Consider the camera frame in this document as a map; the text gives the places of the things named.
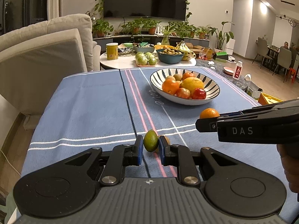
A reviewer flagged small green lime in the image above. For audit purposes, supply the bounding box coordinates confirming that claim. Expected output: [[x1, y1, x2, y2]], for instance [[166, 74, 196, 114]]
[[143, 130, 158, 152]]

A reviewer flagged red apple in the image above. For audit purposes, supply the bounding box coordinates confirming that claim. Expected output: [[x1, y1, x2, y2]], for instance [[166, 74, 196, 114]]
[[191, 88, 206, 100]]

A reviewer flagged large yellow orange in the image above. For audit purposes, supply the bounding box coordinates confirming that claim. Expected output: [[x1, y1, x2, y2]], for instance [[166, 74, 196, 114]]
[[180, 77, 204, 93]]

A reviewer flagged brown kiwi fruit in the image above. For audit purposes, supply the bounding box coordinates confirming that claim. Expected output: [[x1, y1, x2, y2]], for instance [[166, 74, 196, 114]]
[[173, 73, 182, 81]]

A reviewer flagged brown kiwi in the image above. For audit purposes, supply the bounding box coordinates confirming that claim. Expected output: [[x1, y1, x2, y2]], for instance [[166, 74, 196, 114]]
[[165, 76, 176, 81]]

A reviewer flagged person's right hand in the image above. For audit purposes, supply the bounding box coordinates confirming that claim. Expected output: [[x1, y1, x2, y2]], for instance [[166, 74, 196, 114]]
[[277, 145, 299, 194]]

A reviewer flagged orange plastic box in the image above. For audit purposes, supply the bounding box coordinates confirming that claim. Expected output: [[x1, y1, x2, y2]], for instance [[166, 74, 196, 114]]
[[258, 92, 283, 106]]

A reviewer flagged striped white ceramic bowl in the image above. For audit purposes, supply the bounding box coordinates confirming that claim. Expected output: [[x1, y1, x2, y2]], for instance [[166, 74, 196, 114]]
[[150, 68, 220, 106]]

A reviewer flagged blue striped tablecloth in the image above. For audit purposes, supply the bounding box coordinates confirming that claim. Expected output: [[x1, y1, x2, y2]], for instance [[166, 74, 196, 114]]
[[21, 66, 299, 224]]

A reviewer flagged white bottle red label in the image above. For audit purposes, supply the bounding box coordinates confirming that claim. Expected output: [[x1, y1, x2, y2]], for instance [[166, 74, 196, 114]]
[[233, 61, 243, 80]]

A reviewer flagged grey dining chair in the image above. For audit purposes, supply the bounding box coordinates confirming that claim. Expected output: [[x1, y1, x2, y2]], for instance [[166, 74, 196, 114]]
[[273, 46, 292, 81]]

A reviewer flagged bunch of bananas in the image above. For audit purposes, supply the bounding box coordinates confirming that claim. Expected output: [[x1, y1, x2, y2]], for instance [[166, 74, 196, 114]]
[[176, 41, 196, 61]]

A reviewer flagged dark teal fruit bowl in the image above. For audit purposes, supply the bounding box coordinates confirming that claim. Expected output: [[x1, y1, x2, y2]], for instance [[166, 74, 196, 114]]
[[156, 49, 184, 65]]

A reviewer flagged seated person in background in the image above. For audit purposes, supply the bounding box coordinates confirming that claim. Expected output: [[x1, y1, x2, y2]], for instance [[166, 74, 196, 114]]
[[283, 41, 289, 49]]

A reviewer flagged large leafy floor plant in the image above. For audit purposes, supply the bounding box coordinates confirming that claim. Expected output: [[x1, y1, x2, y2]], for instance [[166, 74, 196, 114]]
[[208, 21, 235, 51]]

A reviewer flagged tray of green apples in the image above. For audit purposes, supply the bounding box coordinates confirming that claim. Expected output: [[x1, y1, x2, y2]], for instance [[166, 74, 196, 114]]
[[135, 52, 158, 67]]

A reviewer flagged yellow canister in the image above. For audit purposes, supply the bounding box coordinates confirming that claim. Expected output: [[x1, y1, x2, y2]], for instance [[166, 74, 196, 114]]
[[106, 43, 119, 60]]

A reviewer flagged beige sofa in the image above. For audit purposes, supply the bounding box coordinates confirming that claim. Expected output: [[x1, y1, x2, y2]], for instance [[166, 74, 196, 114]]
[[1, 14, 100, 115]]

